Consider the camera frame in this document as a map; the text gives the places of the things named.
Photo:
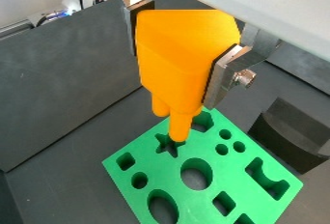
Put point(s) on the green shape sorter board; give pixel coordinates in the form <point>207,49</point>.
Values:
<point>215,179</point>

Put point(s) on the dark grey upright panel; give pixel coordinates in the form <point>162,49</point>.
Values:
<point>63,72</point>

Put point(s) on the black foam block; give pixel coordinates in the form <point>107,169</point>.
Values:
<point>293,135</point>

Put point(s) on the orange three prong object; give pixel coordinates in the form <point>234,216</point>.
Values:
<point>178,43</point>

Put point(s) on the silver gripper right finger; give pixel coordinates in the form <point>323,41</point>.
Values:
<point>230,68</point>

